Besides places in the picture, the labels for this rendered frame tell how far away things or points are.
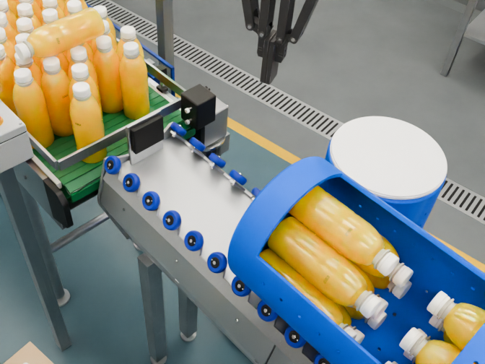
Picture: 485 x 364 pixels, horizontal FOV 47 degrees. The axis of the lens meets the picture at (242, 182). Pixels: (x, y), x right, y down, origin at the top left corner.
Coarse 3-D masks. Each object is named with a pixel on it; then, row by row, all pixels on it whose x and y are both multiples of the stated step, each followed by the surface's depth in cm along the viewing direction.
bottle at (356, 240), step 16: (320, 192) 101; (304, 208) 100; (320, 208) 98; (336, 208) 98; (304, 224) 102; (320, 224) 98; (336, 224) 97; (352, 224) 96; (368, 224) 97; (336, 240) 97; (352, 240) 95; (368, 240) 94; (352, 256) 96; (368, 256) 94; (384, 256) 94
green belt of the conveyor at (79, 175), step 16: (160, 96) 164; (176, 112) 159; (112, 128) 153; (192, 128) 158; (64, 144) 148; (112, 144) 149; (64, 176) 140; (80, 176) 140; (96, 176) 142; (64, 192) 143; (80, 192) 140
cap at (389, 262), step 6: (390, 252) 95; (384, 258) 94; (390, 258) 94; (396, 258) 94; (384, 264) 93; (390, 264) 93; (396, 264) 96; (378, 270) 95; (384, 270) 94; (390, 270) 95
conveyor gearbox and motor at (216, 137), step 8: (216, 104) 169; (224, 104) 170; (216, 112) 167; (224, 112) 169; (216, 120) 169; (224, 120) 172; (208, 128) 168; (216, 128) 171; (224, 128) 174; (208, 136) 171; (216, 136) 174; (224, 136) 178; (208, 144) 173; (216, 144) 175; (224, 144) 185; (208, 152) 178; (216, 152) 179
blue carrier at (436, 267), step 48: (288, 192) 97; (336, 192) 116; (240, 240) 99; (432, 240) 95; (288, 288) 94; (432, 288) 107; (480, 288) 99; (336, 336) 89; (384, 336) 109; (432, 336) 107; (480, 336) 80
